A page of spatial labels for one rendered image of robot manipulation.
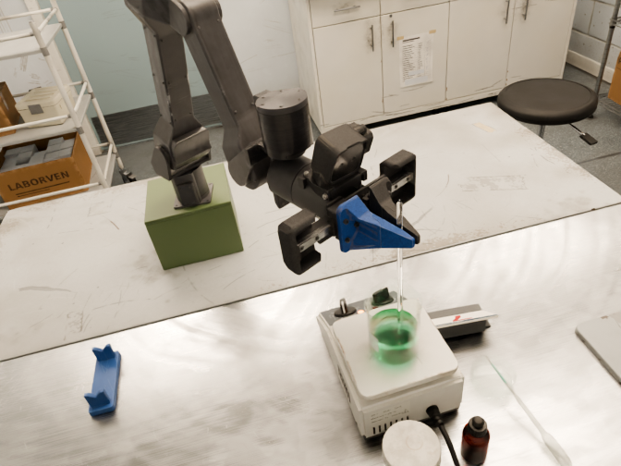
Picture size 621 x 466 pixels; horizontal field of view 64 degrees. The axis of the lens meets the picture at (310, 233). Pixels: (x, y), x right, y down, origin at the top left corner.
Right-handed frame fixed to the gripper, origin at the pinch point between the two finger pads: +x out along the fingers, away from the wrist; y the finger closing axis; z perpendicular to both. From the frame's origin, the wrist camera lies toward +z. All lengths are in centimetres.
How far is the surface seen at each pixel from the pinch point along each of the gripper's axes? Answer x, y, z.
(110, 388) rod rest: -26.8, -28.4, -25.0
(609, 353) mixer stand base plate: 17.7, 21.5, -24.5
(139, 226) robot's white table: -62, -8, -26
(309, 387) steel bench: -7.2, -8.5, -25.8
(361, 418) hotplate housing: 3.1, -8.8, -20.8
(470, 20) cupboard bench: -145, 232, -60
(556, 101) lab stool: -47, 142, -51
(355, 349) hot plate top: -2.0, -4.3, -17.0
